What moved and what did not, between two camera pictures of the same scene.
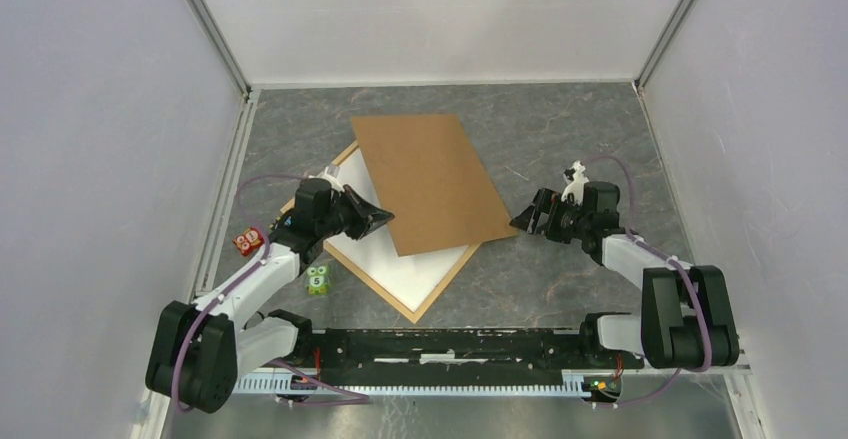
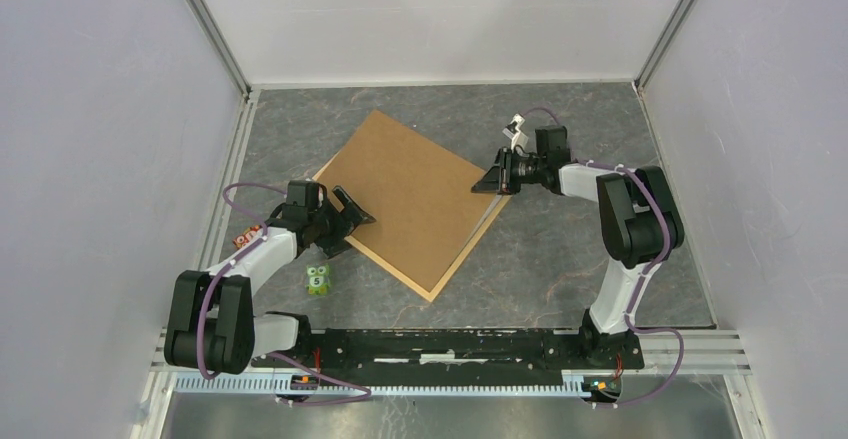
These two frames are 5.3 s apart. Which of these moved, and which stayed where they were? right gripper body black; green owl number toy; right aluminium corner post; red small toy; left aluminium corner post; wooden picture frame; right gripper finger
Moved: right gripper body black; right gripper finger; wooden picture frame
Stayed: left aluminium corner post; green owl number toy; red small toy; right aluminium corner post
